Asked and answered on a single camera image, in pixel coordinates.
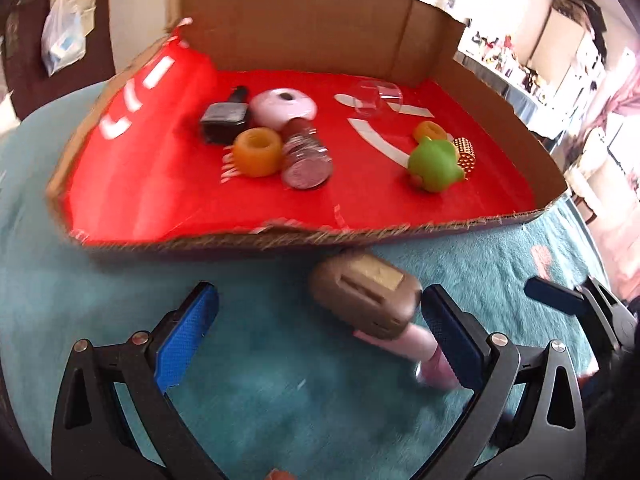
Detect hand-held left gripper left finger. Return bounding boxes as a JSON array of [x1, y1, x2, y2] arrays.
[[51, 281, 226, 480]]

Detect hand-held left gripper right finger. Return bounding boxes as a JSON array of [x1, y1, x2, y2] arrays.
[[421, 284, 588, 480]]

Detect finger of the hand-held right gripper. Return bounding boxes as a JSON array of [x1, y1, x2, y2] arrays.
[[525, 277, 588, 316], [580, 275, 639, 357]]

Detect cardboard box with red lining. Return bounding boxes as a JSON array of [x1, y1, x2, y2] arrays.
[[46, 0, 571, 261]]

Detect gold studded block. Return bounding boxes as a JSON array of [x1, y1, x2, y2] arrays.
[[451, 136, 476, 178]]

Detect large orange silicone ring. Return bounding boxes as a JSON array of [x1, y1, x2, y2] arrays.
[[229, 127, 285, 178]]

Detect small orange silicone ring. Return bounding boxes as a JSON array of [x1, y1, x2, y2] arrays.
[[413, 121, 448, 142]]

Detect glitter nail polish red cap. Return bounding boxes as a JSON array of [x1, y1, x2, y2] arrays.
[[280, 117, 334, 191]]

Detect black nail polish bottle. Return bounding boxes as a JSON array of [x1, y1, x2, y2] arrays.
[[200, 86, 252, 145]]

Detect clear plastic cup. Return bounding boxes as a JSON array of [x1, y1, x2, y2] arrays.
[[350, 79, 403, 118]]

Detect pink round device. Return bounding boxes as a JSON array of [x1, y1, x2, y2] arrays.
[[250, 88, 318, 128]]

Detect teal fleece blanket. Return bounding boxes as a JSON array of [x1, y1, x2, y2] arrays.
[[0, 80, 621, 480]]

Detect cloth-covered side table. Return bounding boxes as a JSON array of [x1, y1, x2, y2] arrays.
[[457, 52, 571, 146]]

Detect row of bottles and trinkets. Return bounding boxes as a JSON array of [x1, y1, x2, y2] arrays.
[[462, 25, 556, 101]]

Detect dark brown door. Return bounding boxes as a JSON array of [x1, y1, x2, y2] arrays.
[[0, 0, 118, 121]]

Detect hanging clear plastic bag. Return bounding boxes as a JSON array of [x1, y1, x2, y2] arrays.
[[41, 0, 88, 77]]

